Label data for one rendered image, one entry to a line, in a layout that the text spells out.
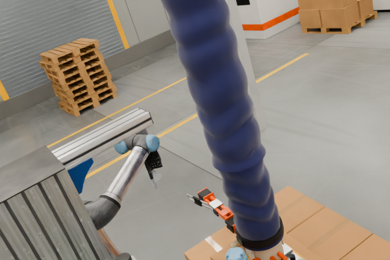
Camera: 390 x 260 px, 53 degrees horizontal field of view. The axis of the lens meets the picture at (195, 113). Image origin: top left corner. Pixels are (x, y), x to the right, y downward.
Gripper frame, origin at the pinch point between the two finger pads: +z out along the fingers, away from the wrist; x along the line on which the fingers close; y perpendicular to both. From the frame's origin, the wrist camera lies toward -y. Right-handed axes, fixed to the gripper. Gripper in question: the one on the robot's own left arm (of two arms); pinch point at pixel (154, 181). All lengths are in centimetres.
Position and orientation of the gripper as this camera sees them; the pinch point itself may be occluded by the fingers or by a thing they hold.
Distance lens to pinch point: 206.4
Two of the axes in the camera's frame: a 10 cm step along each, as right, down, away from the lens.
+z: 2.8, 8.8, 3.8
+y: 9.4, -3.3, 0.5
